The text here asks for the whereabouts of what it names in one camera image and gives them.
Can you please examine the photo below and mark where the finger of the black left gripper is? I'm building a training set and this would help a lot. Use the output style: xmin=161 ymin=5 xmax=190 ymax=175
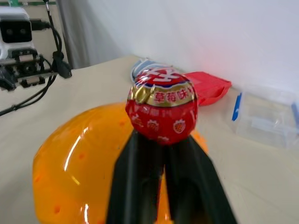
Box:
xmin=106 ymin=129 xmax=165 ymax=224

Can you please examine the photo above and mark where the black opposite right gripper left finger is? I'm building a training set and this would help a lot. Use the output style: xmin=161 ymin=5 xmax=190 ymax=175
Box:
xmin=0 ymin=67 xmax=17 ymax=91

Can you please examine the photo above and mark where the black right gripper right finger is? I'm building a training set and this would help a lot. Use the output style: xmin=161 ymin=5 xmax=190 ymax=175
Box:
xmin=164 ymin=134 xmax=238 ymax=224

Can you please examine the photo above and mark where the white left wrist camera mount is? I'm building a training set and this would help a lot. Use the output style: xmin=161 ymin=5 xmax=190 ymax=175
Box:
xmin=0 ymin=6 xmax=38 ymax=59

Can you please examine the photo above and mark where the clear box with blue clips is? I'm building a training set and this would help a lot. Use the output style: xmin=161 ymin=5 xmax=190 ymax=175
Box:
xmin=231 ymin=84 xmax=299 ymax=150

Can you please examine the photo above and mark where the orange perforated plastic bowl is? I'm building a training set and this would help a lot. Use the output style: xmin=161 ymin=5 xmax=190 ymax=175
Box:
xmin=32 ymin=102 xmax=208 ymax=224

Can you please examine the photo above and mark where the red lollipop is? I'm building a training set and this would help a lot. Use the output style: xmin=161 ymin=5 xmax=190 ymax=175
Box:
xmin=125 ymin=67 xmax=199 ymax=147

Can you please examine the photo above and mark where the red plastic lid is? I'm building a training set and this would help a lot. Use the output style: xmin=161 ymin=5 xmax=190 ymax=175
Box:
xmin=181 ymin=71 xmax=232 ymax=106

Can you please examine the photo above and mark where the left robot arm with camera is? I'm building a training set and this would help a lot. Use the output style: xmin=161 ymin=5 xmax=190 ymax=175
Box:
xmin=0 ymin=0 xmax=72 ymax=117

